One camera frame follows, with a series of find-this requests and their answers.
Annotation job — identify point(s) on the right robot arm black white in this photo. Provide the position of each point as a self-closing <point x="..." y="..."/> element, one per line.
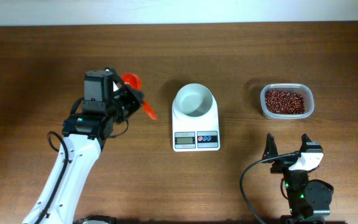
<point x="308" y="200"/>

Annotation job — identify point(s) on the white digital kitchen scale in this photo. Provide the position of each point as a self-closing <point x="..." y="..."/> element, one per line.
<point x="196" y="134"/>

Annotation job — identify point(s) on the clear plastic container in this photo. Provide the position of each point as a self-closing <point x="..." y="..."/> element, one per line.
<point x="302" y="89"/>

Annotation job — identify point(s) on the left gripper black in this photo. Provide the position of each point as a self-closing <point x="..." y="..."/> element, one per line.
<point x="135" y="104"/>

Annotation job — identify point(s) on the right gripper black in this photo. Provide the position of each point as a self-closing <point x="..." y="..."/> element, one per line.
<point x="282" y="165"/>

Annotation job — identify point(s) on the orange measuring scoop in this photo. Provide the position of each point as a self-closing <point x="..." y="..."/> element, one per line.
<point x="134" y="82"/>

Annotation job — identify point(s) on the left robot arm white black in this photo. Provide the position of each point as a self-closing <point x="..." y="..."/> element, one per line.
<point x="107" y="101"/>

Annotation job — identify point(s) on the red adzuki beans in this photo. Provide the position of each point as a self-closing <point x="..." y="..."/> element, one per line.
<point x="284" y="102"/>

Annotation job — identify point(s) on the white round bowl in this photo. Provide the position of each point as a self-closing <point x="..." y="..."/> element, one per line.
<point x="193" y="100"/>

